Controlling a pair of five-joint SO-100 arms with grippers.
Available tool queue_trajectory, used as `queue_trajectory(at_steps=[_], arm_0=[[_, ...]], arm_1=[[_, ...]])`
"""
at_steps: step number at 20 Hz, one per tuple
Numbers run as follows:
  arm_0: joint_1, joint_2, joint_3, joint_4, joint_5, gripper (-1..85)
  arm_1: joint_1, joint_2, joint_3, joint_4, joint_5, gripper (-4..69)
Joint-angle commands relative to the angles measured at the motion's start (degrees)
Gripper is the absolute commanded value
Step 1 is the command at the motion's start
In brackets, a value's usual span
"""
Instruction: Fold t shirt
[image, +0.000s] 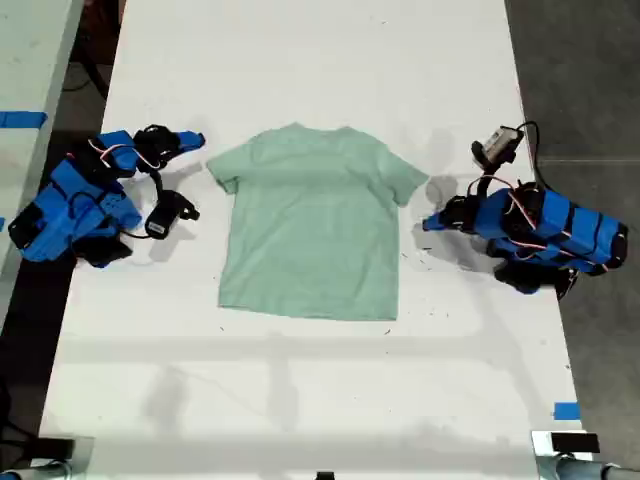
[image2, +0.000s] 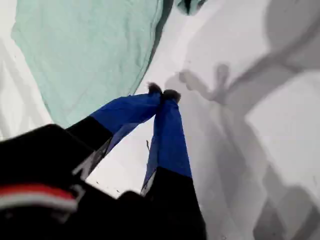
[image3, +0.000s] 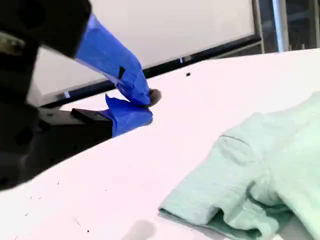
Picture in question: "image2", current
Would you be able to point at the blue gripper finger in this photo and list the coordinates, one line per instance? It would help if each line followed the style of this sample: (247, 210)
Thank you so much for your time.
(125, 112)
(170, 140)

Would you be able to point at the pale green T-shirt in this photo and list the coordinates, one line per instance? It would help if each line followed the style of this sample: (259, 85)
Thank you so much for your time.
(87, 50)

